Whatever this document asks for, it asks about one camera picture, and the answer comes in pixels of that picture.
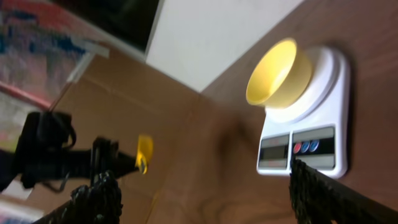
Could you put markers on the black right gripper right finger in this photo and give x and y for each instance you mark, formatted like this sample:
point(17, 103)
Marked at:
point(317, 198)

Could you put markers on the white digital kitchen scale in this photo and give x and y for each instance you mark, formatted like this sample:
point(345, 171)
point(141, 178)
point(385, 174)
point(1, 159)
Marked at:
point(314, 129)

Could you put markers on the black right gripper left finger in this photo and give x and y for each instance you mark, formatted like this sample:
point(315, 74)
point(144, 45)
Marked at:
point(97, 204)

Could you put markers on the yellow plastic bowl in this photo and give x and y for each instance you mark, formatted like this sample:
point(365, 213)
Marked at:
point(280, 77)

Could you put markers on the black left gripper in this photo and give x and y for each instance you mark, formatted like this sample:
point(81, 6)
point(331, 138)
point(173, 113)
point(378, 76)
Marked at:
point(44, 152)

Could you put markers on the yellow measuring scoop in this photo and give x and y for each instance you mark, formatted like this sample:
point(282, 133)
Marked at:
point(145, 148)

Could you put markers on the cardboard box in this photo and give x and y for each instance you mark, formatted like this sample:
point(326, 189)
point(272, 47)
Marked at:
point(119, 98)

